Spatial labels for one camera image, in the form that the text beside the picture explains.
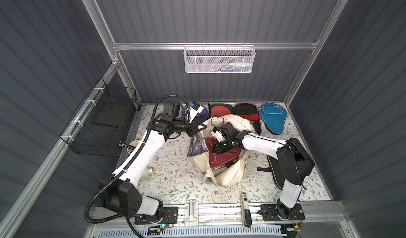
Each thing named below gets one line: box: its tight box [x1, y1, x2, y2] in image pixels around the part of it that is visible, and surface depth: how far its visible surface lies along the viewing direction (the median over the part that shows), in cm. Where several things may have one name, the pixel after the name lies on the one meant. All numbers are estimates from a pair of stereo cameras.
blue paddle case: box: [258, 102, 288, 135], surface depth 111 cm
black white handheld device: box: [240, 191, 253, 231], surface depth 72 cm
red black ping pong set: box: [234, 103, 262, 136], surface depth 111 cm
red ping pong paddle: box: [207, 102, 235, 119], surface depth 118 cm
